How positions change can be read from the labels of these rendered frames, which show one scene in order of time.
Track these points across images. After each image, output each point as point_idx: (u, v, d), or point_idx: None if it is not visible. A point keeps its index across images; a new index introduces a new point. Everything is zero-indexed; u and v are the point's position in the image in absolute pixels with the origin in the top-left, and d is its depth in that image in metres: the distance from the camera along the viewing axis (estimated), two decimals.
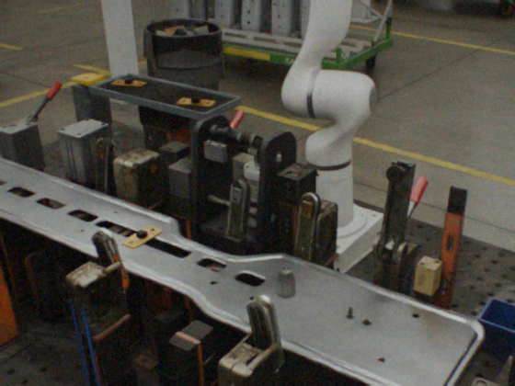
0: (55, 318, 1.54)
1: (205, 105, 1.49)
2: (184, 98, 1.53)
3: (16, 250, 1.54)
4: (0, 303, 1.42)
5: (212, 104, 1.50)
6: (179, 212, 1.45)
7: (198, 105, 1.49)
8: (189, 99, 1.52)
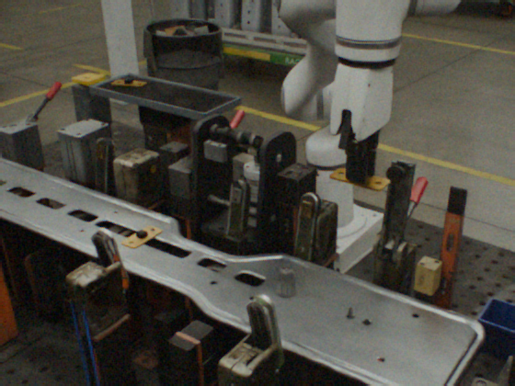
0: (55, 318, 1.54)
1: (372, 187, 0.93)
2: (343, 169, 0.98)
3: (16, 250, 1.54)
4: (0, 303, 1.42)
5: (384, 186, 0.94)
6: (179, 212, 1.45)
7: (360, 186, 0.94)
8: None
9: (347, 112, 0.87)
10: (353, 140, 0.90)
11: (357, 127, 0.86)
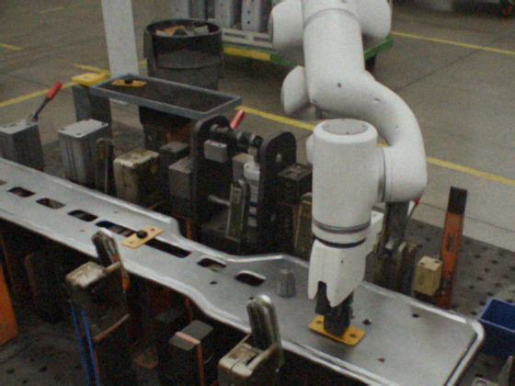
0: (55, 318, 1.54)
1: (348, 341, 1.01)
2: (322, 316, 1.07)
3: (16, 250, 1.54)
4: (0, 303, 1.42)
5: (359, 338, 1.02)
6: (179, 212, 1.45)
7: (337, 338, 1.02)
8: None
9: (323, 282, 0.95)
10: (329, 301, 0.99)
11: (331, 297, 0.95)
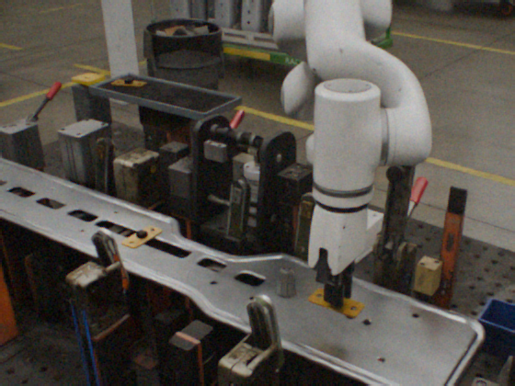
0: (55, 318, 1.54)
1: (348, 314, 0.99)
2: (321, 289, 1.04)
3: (16, 250, 1.54)
4: (0, 303, 1.42)
5: (360, 312, 1.00)
6: (179, 212, 1.45)
7: (337, 311, 1.00)
8: None
9: (324, 249, 0.93)
10: (330, 270, 0.96)
11: (333, 264, 0.92)
